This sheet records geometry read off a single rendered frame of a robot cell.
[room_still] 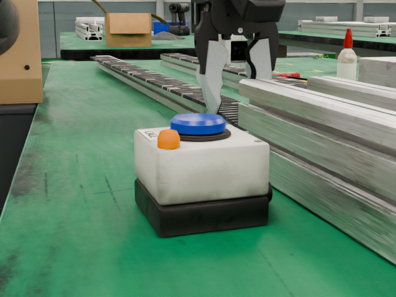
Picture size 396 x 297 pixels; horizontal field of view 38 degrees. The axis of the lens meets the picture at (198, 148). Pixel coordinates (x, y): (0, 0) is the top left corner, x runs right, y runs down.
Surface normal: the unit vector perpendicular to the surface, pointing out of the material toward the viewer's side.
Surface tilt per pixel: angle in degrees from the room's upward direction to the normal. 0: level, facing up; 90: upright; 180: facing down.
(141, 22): 64
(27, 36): 47
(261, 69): 89
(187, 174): 90
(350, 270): 0
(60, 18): 90
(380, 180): 90
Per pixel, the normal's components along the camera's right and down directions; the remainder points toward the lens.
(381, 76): -0.95, 0.07
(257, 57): 0.30, 0.21
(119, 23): 0.17, -0.15
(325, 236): 0.00, -0.97
